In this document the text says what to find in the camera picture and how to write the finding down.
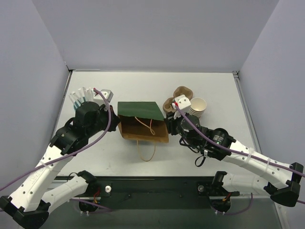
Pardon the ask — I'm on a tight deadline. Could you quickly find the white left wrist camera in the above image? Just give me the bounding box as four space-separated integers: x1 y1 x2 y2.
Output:
93 89 113 106

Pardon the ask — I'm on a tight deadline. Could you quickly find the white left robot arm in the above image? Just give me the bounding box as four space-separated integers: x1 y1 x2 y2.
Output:
0 102 120 229

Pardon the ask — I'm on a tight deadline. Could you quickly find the blue straw holder cup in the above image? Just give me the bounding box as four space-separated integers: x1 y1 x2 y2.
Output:
73 100 82 111

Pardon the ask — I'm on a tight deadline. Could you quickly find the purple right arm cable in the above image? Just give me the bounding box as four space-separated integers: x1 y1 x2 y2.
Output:
175 103 305 177

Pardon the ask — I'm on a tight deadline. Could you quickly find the green paper bag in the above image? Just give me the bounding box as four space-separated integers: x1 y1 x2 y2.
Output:
117 101 170 162

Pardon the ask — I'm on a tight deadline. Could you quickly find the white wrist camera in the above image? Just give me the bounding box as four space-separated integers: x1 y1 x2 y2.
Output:
171 94 191 119
93 89 113 106

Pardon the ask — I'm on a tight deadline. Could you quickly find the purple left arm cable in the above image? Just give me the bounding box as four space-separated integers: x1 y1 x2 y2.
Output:
0 88 114 191

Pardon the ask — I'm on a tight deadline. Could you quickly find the stack of paper cups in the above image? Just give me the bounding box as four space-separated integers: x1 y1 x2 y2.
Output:
189 97 207 118

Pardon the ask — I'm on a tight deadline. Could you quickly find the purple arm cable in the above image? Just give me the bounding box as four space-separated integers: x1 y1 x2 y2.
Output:
175 103 305 177
0 88 114 191

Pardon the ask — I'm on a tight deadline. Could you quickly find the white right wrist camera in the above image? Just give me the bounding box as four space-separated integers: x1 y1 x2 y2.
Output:
171 94 191 119

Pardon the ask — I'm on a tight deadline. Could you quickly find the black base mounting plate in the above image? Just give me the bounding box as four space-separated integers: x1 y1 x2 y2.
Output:
78 176 241 210

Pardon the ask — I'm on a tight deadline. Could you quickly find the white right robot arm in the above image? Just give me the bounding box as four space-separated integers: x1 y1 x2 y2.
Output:
165 112 305 207

